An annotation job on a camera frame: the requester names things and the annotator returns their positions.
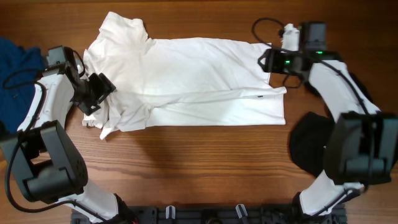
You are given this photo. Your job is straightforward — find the white polo shirt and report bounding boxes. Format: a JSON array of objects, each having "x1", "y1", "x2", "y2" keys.
[{"x1": 82, "y1": 12, "x2": 286, "y2": 139}]

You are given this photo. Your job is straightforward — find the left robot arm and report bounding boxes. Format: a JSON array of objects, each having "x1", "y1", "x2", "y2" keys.
[{"x1": 1, "y1": 46, "x2": 139, "y2": 223}]

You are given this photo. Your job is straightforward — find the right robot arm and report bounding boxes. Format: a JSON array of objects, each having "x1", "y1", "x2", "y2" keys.
[{"x1": 257, "y1": 21, "x2": 397, "y2": 223}]

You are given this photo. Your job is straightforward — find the blue shirt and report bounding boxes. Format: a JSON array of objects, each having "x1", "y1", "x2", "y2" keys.
[{"x1": 1, "y1": 37, "x2": 45, "y2": 133}]

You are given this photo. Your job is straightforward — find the black shirt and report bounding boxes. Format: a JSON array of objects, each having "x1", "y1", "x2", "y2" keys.
[{"x1": 288, "y1": 71, "x2": 398, "y2": 178}]

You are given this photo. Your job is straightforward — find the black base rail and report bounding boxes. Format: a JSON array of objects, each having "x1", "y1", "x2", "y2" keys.
[{"x1": 70, "y1": 204, "x2": 348, "y2": 224}]

